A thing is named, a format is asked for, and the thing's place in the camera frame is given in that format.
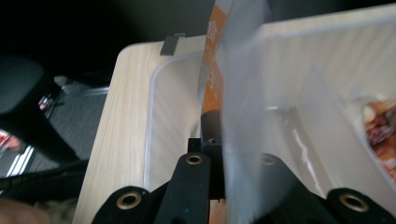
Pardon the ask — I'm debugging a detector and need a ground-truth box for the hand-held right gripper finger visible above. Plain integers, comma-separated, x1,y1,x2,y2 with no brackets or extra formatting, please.
188,110,226,200

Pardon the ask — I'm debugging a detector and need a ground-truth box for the clear packet with orange label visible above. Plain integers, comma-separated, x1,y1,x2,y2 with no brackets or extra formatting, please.
198,0,300,224

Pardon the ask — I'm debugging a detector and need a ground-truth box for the clear plastic bin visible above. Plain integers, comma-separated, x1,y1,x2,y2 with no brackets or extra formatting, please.
142,5,396,217

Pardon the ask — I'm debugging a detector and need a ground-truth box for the black cable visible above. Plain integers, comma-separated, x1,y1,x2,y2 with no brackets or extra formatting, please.
0,160,90,191

